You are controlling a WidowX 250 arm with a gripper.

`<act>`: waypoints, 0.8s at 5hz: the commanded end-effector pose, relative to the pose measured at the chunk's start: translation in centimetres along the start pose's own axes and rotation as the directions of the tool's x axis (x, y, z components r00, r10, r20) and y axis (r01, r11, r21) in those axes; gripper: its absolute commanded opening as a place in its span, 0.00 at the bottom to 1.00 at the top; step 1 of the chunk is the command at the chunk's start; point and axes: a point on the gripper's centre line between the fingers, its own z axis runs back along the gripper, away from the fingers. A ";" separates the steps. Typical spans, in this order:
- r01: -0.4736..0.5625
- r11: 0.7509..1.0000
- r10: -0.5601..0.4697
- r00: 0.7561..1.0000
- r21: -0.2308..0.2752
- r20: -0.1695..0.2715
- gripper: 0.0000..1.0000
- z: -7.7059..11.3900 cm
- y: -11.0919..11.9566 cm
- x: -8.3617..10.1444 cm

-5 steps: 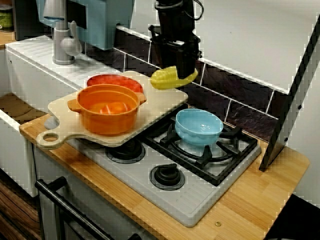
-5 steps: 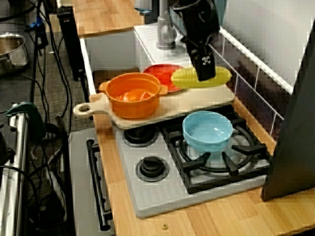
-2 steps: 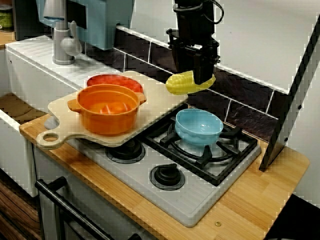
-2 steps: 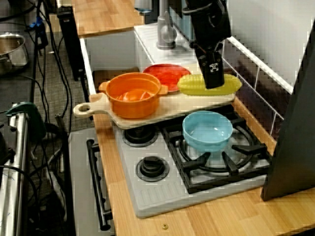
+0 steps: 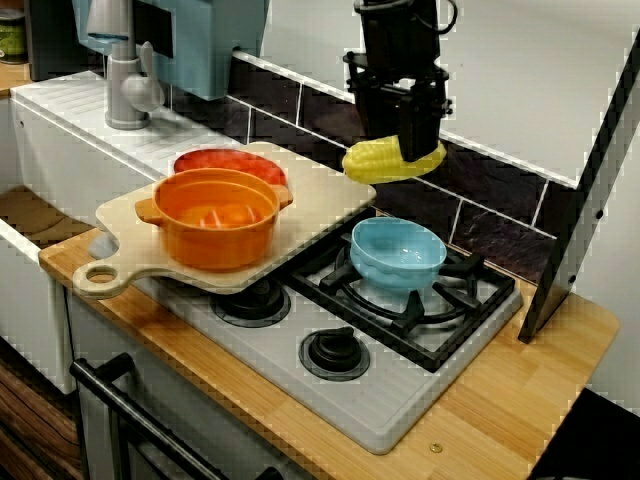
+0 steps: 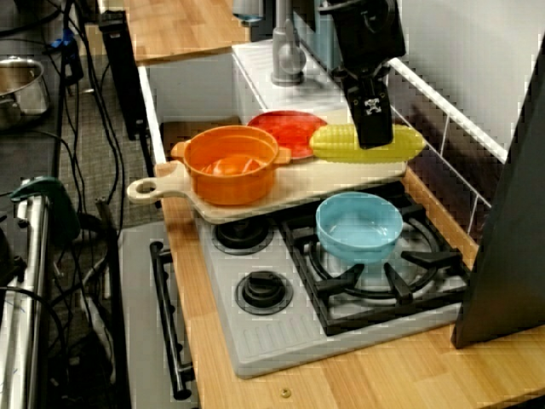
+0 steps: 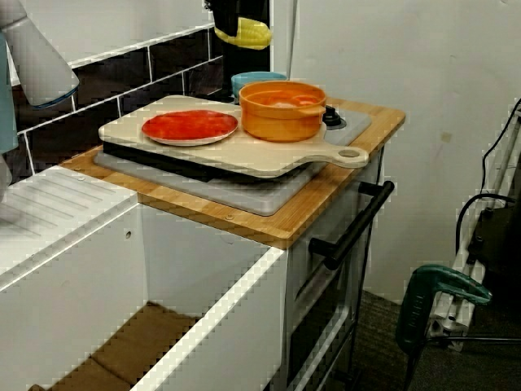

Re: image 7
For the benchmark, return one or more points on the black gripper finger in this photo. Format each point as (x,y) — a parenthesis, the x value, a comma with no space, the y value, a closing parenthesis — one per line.
(224,14)

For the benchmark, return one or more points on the black stove knob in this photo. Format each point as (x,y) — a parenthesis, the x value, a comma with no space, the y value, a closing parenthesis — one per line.
(334,120)

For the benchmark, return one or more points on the dark tile backsplash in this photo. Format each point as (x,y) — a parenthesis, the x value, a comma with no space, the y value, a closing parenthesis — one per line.
(114,73)

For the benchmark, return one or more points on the yellow toy corn cob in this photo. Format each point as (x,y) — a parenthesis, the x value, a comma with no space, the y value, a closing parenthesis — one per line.
(254,34)

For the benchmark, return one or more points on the light blue bowl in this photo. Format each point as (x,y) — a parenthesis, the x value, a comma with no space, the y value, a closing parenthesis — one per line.
(252,78)

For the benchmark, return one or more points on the wooden countertop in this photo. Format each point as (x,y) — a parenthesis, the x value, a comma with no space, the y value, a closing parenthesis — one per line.
(309,212)

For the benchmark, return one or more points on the green clamp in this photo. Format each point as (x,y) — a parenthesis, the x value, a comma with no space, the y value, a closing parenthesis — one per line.
(419,301)

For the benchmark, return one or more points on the black box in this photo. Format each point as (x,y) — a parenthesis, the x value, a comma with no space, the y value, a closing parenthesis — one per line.
(500,244)

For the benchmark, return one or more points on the orange plastic pot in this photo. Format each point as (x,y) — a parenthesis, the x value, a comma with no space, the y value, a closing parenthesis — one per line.
(281,122)

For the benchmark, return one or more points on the aluminium frame rail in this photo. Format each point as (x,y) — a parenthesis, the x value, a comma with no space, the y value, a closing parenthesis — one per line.
(460,260)

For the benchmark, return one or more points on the red plate with white rim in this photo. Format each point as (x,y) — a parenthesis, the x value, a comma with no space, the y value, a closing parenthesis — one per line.
(189,126)

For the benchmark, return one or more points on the white toy sink unit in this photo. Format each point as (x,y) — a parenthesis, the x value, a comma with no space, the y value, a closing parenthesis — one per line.
(81,260)

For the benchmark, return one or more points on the white oven door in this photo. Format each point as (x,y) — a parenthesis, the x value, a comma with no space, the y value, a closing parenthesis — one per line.
(301,264)

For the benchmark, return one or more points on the grey toy stovetop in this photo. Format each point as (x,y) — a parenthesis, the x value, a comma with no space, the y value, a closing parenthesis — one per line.
(244,197)

